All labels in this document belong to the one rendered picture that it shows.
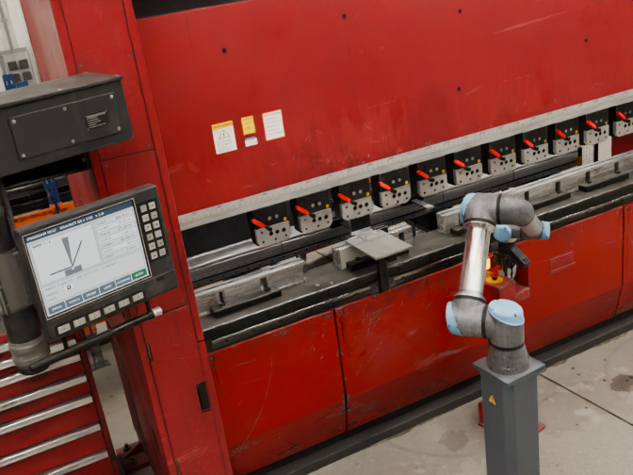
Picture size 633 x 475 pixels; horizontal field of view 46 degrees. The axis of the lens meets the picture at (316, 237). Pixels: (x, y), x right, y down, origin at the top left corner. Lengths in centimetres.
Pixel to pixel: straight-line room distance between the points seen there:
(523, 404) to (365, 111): 133
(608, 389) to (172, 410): 216
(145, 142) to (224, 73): 46
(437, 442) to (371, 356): 54
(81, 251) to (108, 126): 38
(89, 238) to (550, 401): 245
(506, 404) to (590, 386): 136
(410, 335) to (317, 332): 49
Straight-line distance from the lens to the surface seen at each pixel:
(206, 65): 290
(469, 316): 267
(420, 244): 352
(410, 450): 365
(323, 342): 329
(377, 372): 351
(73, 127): 231
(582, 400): 397
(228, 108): 295
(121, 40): 260
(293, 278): 325
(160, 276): 250
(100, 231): 237
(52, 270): 234
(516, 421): 280
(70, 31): 257
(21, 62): 676
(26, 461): 343
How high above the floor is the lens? 225
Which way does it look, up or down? 22 degrees down
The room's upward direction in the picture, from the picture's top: 8 degrees counter-clockwise
